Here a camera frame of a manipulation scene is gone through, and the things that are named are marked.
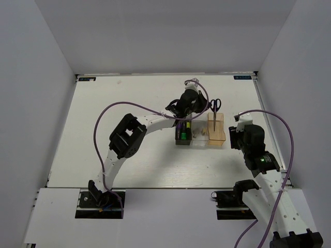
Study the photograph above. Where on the grey eraser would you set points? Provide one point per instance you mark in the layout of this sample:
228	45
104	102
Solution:
195	132

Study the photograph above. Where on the blue corner label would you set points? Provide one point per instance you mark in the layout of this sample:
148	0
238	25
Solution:
86	79
242	77

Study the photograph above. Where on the right blue corner label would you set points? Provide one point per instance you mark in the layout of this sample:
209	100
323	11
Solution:
242	77

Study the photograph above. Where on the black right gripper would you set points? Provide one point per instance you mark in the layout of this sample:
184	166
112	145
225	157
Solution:
234	135

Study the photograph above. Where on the orange plastic container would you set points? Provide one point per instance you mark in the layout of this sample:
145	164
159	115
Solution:
216	133

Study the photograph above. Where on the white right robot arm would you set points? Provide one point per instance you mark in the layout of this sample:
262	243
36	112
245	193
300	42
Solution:
264	195

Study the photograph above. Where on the green highlighter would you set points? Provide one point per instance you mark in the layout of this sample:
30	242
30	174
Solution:
183	131

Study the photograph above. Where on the clear plastic container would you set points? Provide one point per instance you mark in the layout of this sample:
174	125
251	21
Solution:
200	122

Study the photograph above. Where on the left blue corner label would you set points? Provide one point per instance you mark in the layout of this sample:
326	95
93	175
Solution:
86	79

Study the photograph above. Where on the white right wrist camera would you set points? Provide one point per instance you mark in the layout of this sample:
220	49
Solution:
242	120

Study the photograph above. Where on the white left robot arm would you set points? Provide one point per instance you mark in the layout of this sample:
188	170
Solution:
128	135

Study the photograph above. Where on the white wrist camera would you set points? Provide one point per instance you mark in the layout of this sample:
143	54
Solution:
192	84
242	120

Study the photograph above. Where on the purple highlighter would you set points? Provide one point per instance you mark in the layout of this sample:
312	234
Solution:
178	131

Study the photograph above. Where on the yellow highlighter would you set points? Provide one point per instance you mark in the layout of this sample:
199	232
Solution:
188	128

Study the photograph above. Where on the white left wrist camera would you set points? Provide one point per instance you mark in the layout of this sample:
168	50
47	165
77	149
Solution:
192	84

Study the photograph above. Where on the black handled scissors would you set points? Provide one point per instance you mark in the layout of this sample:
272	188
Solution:
215	105

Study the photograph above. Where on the dark grey plastic container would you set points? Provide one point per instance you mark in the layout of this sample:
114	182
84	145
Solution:
184	142

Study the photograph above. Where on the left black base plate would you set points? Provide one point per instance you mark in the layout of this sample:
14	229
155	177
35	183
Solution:
109	208

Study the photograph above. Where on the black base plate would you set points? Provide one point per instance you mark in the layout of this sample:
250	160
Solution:
233	205
109	208

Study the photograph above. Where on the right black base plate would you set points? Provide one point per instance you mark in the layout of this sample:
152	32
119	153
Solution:
233	205

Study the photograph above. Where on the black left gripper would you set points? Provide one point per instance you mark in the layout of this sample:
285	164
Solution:
203	101

